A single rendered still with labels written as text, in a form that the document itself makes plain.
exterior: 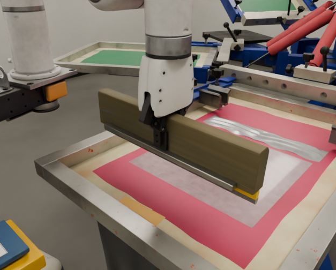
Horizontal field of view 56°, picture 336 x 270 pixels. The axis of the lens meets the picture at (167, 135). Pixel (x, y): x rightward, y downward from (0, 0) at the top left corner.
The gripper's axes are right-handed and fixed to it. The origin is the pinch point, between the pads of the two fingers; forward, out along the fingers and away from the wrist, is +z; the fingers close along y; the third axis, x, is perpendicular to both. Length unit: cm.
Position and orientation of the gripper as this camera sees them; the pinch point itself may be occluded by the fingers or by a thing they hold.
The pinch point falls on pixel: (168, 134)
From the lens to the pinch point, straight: 58.6
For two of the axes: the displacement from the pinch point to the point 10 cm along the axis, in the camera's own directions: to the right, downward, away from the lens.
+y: -6.7, 3.3, -6.6
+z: -0.1, 8.9, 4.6
